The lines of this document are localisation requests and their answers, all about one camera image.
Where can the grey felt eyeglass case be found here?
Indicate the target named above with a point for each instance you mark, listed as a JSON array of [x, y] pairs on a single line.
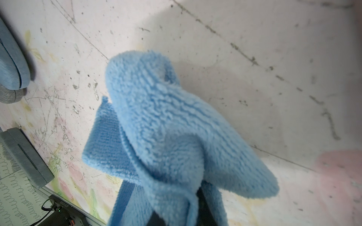
[[8, 96]]

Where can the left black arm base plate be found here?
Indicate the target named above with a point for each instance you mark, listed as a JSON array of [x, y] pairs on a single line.
[[62, 214]]

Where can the blue eyeglass case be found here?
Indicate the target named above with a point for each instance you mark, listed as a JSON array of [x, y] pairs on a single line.
[[15, 73]]

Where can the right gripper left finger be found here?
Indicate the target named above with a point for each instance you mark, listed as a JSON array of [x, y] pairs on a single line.
[[155, 220]]

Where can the blue microfiber cloth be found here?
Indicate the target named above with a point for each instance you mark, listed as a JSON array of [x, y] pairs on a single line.
[[165, 144]]

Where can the dark grey eyeglass case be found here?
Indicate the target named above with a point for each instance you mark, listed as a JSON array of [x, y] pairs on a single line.
[[26, 156]]

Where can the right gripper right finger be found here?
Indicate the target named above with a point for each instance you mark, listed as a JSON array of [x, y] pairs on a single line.
[[207, 204]]

